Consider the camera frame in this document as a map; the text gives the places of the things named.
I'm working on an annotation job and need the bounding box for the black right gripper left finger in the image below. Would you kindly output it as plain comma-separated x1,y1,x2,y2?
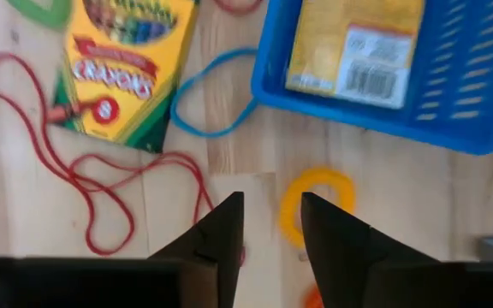
147,191,246,308

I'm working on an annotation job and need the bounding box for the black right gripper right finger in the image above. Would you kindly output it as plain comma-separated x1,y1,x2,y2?
300,192,440,308

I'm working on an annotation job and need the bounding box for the orange coil wristband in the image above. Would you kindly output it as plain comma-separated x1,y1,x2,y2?
304,284,325,308

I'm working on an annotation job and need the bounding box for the yellow coil wristband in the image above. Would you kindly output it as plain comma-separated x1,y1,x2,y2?
278,167,357,250

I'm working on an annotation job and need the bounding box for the blue rubber band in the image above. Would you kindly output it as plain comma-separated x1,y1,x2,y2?
169,46,259,139

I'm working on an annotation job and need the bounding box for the long red rubber band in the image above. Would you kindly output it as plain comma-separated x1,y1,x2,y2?
0,50,247,266

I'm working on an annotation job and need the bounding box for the yellow crayon box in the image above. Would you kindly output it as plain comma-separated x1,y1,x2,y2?
51,0,200,154

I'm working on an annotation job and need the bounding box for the yellow carded product package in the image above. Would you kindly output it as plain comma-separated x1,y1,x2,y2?
284,0,427,110

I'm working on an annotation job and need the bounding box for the blue plastic basket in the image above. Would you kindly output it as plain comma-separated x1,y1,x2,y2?
250,0,493,156

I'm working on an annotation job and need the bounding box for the green coil wristband with ring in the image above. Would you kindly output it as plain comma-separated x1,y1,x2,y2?
6,0,74,30

